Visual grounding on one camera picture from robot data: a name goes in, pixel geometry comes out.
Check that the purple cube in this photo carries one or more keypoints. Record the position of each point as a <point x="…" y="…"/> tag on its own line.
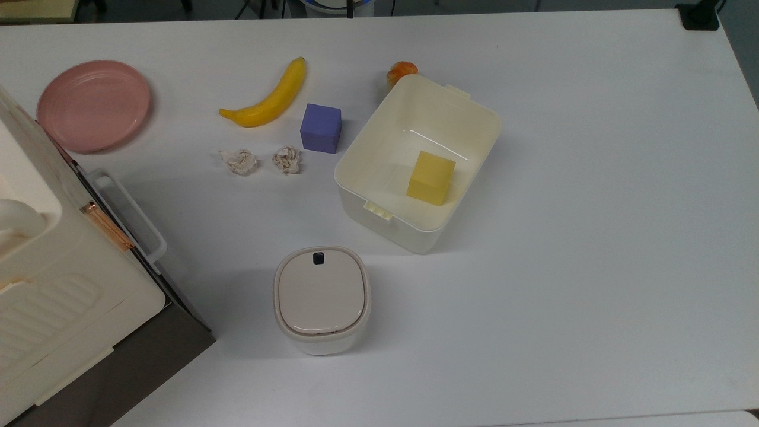
<point x="321" y="128"/>

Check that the cream open plastic box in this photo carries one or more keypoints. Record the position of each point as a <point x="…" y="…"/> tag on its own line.
<point x="379" y="160"/>

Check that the yellow cube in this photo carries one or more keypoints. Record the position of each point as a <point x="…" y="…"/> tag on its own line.
<point x="430" y="178"/>

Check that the beige lidded trash can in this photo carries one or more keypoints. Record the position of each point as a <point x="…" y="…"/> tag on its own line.
<point x="321" y="296"/>

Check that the crumpled white paper ball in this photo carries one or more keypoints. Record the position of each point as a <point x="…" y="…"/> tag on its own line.
<point x="287" y="160"/>
<point x="239" y="162"/>

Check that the orange-topped toy bread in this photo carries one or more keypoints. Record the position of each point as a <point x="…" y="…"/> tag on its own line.
<point x="401" y="70"/>

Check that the yellow banana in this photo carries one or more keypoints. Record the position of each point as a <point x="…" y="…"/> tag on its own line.
<point x="274" y="101"/>

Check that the dark wooden drawer cabinet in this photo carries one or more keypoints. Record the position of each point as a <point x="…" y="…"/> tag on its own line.
<point x="160" y="350"/>

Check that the copper latch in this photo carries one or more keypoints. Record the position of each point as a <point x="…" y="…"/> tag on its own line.
<point x="107" y="225"/>

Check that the pink round plate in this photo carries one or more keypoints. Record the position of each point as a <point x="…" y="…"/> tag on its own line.
<point x="93" y="105"/>

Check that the black table clamp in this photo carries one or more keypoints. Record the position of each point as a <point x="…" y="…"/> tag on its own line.
<point x="699" y="16"/>

